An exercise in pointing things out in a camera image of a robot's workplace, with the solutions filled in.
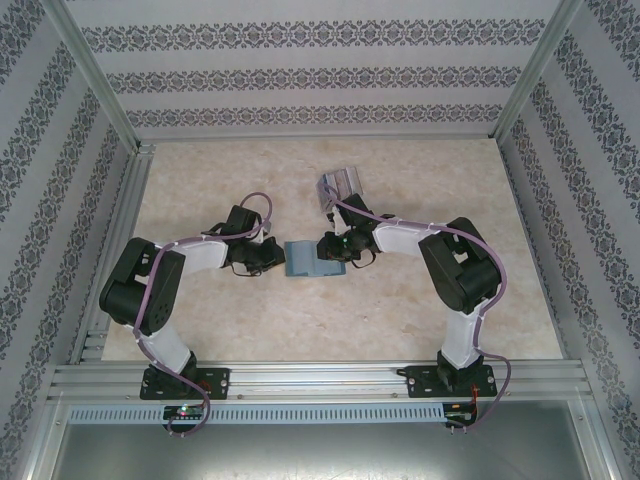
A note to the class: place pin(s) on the mixed credit card bundle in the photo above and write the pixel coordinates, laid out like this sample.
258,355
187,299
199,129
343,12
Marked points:
325,192

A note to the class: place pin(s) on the aluminium side rail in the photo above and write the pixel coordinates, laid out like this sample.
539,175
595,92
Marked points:
112,260

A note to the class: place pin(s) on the long aluminium base rail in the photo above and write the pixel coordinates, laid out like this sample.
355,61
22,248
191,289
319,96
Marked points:
310,380

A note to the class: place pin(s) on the grey metal sheet panel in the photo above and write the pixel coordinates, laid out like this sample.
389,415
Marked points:
320,452

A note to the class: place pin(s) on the blue-grey box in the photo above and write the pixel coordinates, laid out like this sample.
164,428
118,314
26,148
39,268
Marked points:
302,260

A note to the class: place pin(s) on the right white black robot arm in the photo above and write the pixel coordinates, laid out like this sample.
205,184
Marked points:
462,340

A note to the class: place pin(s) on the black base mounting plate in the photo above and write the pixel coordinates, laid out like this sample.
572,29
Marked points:
415,380
215,380

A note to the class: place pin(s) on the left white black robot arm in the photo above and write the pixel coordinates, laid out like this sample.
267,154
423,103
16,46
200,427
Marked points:
170,345

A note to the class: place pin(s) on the aluminium frame post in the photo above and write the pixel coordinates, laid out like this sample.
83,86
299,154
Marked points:
90,70
537,65

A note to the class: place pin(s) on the clear acrylic card holder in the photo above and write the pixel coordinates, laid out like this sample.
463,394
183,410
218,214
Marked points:
347,180

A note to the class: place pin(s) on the small circuit board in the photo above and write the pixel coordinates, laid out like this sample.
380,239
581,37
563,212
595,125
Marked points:
460,417
182,412

